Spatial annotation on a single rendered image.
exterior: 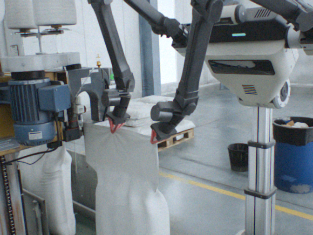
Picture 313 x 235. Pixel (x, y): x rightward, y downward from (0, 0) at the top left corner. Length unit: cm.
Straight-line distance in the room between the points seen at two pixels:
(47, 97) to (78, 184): 129
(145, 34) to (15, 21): 611
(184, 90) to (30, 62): 55
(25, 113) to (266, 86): 98
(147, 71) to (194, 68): 654
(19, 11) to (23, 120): 51
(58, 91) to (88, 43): 546
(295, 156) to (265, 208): 164
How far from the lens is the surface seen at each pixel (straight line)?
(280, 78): 150
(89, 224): 223
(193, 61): 110
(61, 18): 140
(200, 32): 104
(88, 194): 244
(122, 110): 148
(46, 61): 133
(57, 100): 129
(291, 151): 341
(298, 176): 350
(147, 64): 763
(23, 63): 131
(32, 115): 135
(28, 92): 134
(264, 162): 176
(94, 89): 172
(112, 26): 138
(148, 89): 769
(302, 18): 123
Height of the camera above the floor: 144
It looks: 12 degrees down
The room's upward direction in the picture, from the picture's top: 3 degrees counter-clockwise
